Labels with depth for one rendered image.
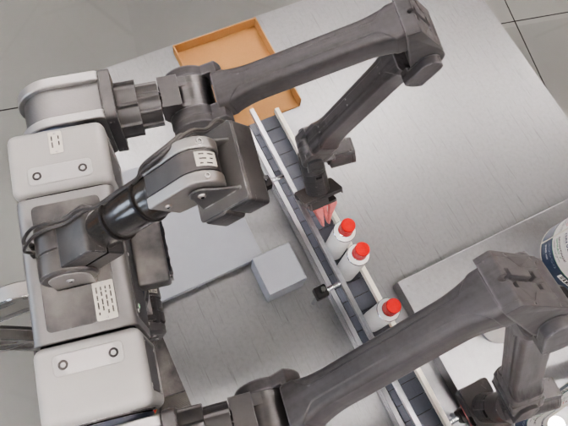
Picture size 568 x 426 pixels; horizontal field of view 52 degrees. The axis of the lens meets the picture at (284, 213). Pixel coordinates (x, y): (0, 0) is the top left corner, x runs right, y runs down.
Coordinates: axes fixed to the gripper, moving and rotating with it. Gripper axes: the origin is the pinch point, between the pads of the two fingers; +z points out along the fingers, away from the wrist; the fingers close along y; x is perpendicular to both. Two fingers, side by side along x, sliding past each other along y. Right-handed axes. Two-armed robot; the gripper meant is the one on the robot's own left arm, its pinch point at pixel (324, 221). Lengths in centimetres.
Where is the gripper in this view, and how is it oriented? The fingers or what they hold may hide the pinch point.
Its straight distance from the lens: 142.2
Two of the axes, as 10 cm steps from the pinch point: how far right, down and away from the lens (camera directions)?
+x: -3.9, -4.3, 8.1
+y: 9.0, -3.8, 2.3
